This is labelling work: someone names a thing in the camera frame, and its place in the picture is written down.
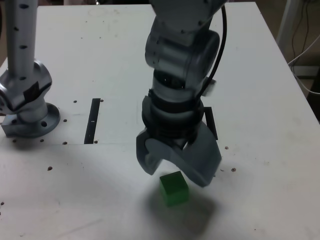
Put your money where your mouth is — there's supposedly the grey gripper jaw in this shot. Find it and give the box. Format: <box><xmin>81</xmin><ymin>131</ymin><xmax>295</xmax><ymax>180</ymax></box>
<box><xmin>135</xmin><ymin>126</ymin><xmax>164</xmax><ymax>176</ymax></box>
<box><xmin>145</xmin><ymin>121</ymin><xmax>223</xmax><ymax>189</ymax></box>

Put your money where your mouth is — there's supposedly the green cube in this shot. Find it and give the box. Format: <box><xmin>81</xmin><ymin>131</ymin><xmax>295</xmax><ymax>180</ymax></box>
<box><xmin>159</xmin><ymin>171</ymin><xmax>190</xmax><ymax>208</ymax></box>

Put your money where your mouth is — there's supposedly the black tape square outline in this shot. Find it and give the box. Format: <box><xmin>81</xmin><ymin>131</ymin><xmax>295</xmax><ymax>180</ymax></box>
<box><xmin>203</xmin><ymin>106</ymin><xmax>219</xmax><ymax>141</ymax></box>

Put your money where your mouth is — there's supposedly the black tape strip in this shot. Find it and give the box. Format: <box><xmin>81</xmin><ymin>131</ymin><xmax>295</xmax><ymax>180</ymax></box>
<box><xmin>83</xmin><ymin>98</ymin><xmax>102</xmax><ymax>145</ymax></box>

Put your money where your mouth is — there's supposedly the white background cable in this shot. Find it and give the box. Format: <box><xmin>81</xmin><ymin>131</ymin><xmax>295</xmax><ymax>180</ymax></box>
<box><xmin>287</xmin><ymin>33</ymin><xmax>320</xmax><ymax>95</ymax></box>

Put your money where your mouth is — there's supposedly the white frame post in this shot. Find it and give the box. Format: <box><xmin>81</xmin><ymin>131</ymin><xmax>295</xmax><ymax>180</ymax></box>
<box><xmin>276</xmin><ymin>0</ymin><xmax>300</xmax><ymax>55</ymax></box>

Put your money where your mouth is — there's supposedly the thin black background cable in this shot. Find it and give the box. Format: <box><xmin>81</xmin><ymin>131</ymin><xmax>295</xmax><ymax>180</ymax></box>
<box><xmin>291</xmin><ymin>0</ymin><xmax>311</xmax><ymax>60</ymax></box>

